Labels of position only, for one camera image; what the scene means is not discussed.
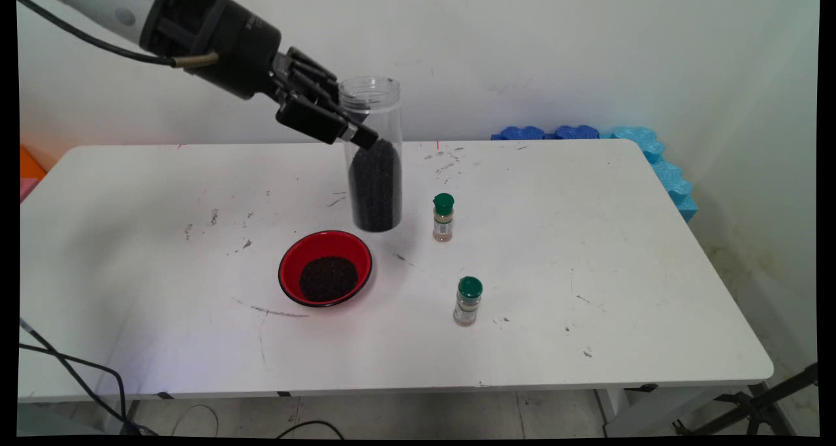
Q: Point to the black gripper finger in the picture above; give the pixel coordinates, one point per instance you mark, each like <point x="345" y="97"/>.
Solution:
<point x="313" y="119"/>
<point x="310" y="70"/>

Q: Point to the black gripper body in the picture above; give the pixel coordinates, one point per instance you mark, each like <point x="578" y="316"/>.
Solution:
<point x="228" y="41"/>

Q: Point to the clear jar with dark seeds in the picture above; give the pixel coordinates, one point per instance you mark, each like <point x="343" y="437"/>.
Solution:
<point x="375" y="191"/>

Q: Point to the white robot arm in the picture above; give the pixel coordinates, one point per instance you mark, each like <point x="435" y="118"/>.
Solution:
<point x="111" y="12"/>

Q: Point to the red bowl with black rim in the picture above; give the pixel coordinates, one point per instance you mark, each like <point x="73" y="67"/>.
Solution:
<point x="290" y="270"/>

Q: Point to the dark seeds pile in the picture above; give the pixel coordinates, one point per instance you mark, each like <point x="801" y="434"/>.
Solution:
<point x="328" y="279"/>

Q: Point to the green-capped spice bottle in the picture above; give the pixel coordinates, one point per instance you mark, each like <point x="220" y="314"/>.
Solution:
<point x="467" y="309"/>
<point x="443" y="227"/>

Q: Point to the dark blue foam tile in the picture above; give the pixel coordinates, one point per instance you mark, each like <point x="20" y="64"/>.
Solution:
<point x="519" y="134"/>
<point x="576" y="132"/>

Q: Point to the orange foam block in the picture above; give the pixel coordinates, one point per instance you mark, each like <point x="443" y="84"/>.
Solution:
<point x="29" y="164"/>

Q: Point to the pink foam block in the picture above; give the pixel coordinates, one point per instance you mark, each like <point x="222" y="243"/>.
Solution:
<point x="27" y="189"/>

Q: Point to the light blue foam tile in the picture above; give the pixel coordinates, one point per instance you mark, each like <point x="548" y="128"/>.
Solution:
<point x="666" y="172"/>

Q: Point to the white table leg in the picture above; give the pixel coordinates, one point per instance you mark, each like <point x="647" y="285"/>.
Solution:
<point x="114" y="416"/>
<point x="643" y="413"/>

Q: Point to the black tripod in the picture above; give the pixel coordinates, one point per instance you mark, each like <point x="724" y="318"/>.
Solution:
<point x="757" y="403"/>

